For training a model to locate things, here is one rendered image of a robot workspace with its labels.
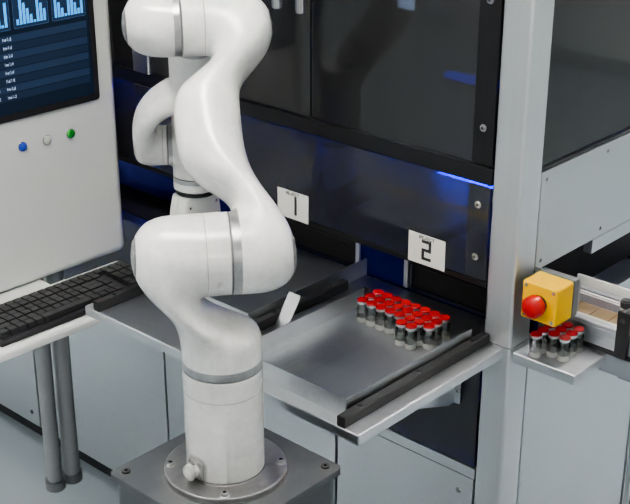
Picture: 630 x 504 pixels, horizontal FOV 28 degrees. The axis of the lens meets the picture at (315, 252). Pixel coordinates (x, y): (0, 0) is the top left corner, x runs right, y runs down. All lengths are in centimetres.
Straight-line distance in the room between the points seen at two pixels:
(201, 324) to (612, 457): 130
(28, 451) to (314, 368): 164
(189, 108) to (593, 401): 118
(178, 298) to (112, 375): 148
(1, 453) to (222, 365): 195
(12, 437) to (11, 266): 113
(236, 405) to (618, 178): 96
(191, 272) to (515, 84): 68
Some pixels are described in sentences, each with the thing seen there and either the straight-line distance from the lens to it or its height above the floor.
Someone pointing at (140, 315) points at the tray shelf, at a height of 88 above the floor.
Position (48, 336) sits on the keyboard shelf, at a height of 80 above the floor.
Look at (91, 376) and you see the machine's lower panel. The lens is 331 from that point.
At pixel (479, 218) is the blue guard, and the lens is 223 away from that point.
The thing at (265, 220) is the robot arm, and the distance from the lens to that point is 176.
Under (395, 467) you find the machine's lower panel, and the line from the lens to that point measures 260.
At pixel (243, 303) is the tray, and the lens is 244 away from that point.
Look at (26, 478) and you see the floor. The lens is 358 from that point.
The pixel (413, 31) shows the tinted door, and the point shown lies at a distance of 224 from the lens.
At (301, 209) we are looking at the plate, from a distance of 252.
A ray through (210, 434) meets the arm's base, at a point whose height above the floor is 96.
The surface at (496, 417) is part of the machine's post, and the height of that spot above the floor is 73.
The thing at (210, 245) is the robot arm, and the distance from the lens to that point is 174.
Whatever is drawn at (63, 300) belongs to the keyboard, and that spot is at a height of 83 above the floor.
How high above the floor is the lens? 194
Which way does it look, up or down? 24 degrees down
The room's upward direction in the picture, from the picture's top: straight up
